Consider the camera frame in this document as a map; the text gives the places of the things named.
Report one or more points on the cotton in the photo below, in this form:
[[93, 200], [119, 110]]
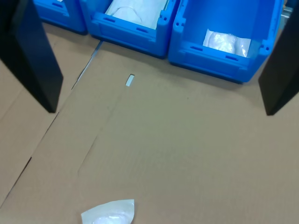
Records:
[[109, 213], [226, 43]]

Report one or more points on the cotton in flat clear bag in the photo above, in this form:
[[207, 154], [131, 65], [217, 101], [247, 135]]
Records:
[[226, 43]]

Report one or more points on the blue bin holding cotton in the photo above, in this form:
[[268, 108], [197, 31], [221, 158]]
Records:
[[210, 63]]

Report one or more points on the blue bin holding syringe packets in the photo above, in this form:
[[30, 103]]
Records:
[[70, 21]]

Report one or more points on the brown cardboard sheet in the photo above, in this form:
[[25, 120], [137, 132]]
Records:
[[21, 140], [175, 140]]

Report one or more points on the blue bin holding masks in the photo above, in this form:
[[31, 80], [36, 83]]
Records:
[[126, 37]]

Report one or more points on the white face mask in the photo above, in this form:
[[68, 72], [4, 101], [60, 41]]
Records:
[[137, 11]]

